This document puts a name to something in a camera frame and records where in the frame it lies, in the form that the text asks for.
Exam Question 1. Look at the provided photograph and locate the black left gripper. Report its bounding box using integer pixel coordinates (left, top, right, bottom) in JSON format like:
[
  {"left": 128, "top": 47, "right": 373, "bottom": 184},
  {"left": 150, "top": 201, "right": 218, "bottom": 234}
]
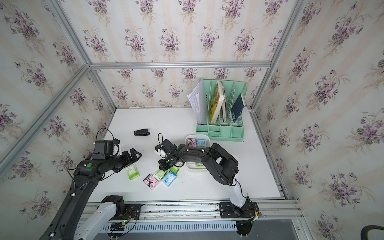
[{"left": 104, "top": 147, "right": 142, "bottom": 173}]

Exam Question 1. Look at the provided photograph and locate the pink tissue pack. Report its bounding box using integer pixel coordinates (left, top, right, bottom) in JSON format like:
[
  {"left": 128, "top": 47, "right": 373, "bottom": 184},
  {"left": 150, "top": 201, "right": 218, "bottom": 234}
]
[
  {"left": 143, "top": 174, "right": 159, "bottom": 190},
  {"left": 187, "top": 138, "right": 196, "bottom": 148}
]

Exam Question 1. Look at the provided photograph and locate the blue tissue pack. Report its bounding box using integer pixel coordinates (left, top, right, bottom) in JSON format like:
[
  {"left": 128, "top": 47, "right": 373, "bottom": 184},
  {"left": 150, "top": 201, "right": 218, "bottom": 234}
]
[
  {"left": 162, "top": 171, "right": 177, "bottom": 187},
  {"left": 196, "top": 139, "right": 207, "bottom": 148}
]

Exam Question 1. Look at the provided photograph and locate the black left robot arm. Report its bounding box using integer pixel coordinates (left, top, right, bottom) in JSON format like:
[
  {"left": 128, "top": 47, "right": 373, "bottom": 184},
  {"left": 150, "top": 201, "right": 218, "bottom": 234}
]
[{"left": 40, "top": 149, "right": 142, "bottom": 240}]

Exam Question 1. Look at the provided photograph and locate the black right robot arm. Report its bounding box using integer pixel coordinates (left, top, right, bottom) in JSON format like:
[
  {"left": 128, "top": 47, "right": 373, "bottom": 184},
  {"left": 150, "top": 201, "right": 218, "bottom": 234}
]
[{"left": 155, "top": 140, "right": 260, "bottom": 221}]

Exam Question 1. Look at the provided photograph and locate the white storage box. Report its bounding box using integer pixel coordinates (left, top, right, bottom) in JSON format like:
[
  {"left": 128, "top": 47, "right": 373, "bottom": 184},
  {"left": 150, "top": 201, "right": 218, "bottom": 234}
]
[{"left": 184, "top": 134, "right": 211, "bottom": 172}]

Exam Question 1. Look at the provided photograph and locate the black stapler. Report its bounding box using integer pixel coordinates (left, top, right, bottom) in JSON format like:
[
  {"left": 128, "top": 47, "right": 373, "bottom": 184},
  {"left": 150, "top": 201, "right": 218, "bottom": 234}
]
[{"left": 134, "top": 129, "right": 150, "bottom": 137}]

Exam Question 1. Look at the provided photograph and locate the white paper stack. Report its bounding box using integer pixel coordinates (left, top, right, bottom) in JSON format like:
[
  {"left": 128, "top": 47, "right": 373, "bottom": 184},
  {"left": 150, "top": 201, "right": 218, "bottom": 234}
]
[{"left": 187, "top": 78, "right": 207, "bottom": 125}]

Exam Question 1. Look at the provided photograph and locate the mint green desk organizer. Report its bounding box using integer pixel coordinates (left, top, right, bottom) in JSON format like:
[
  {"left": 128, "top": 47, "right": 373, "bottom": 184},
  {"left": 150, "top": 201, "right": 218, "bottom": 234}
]
[{"left": 196, "top": 80, "right": 247, "bottom": 142}]

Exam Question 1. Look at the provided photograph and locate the yellow cover book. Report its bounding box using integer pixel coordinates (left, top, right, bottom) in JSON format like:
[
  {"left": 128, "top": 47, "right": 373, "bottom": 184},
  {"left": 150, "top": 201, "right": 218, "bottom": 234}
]
[{"left": 208, "top": 81, "right": 225, "bottom": 125}]

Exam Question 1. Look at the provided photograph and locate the dark blue book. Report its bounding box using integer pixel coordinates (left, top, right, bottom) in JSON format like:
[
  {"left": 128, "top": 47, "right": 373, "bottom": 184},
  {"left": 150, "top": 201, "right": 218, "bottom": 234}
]
[{"left": 231, "top": 94, "right": 245, "bottom": 123}]

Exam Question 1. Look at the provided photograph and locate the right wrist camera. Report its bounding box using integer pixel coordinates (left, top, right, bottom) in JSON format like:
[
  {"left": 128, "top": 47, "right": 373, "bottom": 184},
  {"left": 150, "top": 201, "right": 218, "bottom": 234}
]
[{"left": 155, "top": 145, "right": 164, "bottom": 158}]

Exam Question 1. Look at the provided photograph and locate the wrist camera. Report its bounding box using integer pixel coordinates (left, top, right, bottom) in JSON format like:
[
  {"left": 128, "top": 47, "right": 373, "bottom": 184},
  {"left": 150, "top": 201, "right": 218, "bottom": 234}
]
[
  {"left": 155, "top": 145, "right": 164, "bottom": 158},
  {"left": 92, "top": 139, "right": 120, "bottom": 161}
]

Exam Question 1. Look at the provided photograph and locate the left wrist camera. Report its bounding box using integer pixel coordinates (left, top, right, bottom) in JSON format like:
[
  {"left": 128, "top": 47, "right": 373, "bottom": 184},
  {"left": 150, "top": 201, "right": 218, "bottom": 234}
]
[{"left": 92, "top": 139, "right": 120, "bottom": 161}]

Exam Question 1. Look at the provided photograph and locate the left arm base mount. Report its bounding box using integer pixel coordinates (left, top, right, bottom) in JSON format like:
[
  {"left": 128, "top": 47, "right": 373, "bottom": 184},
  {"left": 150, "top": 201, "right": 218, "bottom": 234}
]
[{"left": 101, "top": 196, "right": 142, "bottom": 232}]

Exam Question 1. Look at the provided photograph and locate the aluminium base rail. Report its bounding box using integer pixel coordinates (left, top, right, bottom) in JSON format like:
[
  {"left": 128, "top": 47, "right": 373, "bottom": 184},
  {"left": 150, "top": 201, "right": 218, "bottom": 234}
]
[{"left": 100, "top": 199, "right": 304, "bottom": 238}]

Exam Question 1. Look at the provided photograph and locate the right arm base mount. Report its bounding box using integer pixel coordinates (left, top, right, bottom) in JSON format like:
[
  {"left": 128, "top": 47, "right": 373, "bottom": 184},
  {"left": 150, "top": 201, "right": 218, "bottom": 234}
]
[{"left": 216, "top": 200, "right": 263, "bottom": 237}]

